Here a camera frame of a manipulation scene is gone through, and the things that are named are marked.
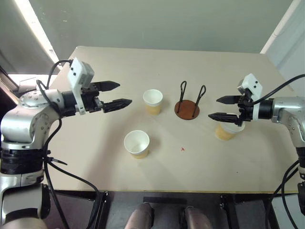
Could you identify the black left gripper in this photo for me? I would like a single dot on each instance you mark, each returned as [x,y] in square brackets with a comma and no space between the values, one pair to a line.
[90,99]

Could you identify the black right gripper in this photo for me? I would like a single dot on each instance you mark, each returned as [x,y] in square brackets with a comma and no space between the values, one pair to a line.
[245,108]

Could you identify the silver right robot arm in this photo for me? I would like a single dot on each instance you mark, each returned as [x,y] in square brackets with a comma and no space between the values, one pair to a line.
[287,111]

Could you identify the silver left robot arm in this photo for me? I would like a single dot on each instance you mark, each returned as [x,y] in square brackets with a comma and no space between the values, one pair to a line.
[22,119]

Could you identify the paper cup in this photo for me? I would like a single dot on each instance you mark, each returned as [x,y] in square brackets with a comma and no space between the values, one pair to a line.
[153,101]
[137,146]
[226,132]

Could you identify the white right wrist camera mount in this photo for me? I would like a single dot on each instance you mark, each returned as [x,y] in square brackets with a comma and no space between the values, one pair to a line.
[253,86]

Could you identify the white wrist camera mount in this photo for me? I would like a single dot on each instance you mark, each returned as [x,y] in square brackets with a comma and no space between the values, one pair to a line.
[79,72]
[253,86]

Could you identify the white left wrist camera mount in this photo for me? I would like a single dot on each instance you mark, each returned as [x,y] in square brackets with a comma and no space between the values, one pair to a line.
[79,72]

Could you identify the black table frame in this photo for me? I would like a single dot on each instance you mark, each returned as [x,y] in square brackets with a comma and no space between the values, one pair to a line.
[164,202]

